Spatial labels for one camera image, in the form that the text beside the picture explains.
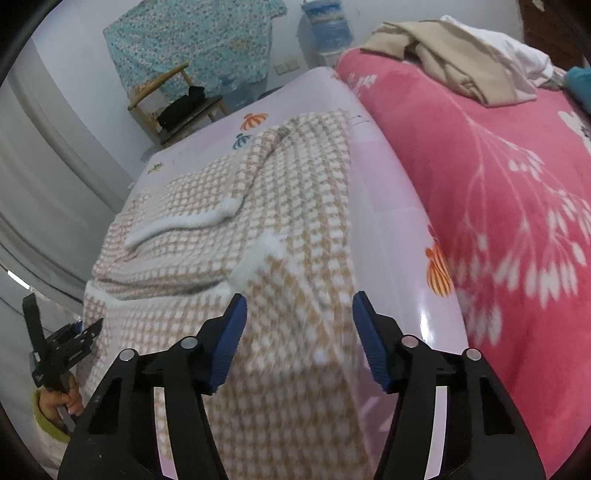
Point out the white water dispenser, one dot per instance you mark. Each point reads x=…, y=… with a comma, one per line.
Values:
x=330, y=59

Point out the beige garment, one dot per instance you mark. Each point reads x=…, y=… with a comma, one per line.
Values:
x=452, y=60

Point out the teal cloth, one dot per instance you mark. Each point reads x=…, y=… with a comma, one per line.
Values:
x=579, y=90

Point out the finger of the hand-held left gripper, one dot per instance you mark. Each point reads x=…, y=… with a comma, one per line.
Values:
x=87, y=330
x=78, y=353

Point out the black bag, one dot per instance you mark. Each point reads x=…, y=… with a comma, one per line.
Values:
x=180, y=110

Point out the beige white houndstooth coat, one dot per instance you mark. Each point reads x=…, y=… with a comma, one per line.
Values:
x=286, y=207

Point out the person's left hand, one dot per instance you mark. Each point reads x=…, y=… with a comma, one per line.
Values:
x=57, y=404

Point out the brown door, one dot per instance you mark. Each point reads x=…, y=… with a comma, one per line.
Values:
x=554, y=27

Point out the blue water jug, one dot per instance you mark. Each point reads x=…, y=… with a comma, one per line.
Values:
x=328, y=25

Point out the white garment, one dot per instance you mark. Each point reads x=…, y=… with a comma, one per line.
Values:
x=526, y=60

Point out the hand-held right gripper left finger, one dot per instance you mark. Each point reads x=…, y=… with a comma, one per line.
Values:
x=226, y=346

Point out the blue floral hanging cloth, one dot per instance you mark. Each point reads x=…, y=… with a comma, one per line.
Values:
x=194, y=41

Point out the white curtain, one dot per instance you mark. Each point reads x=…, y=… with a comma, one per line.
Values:
x=46, y=184

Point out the lilac printed table cover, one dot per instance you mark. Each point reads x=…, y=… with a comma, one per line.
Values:
x=392, y=221

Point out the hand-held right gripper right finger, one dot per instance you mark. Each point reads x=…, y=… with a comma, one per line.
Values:
x=374, y=346

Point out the wooden chair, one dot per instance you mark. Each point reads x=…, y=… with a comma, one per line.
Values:
x=184, y=134

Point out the pink floral blanket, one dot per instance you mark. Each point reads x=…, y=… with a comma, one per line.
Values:
x=485, y=161

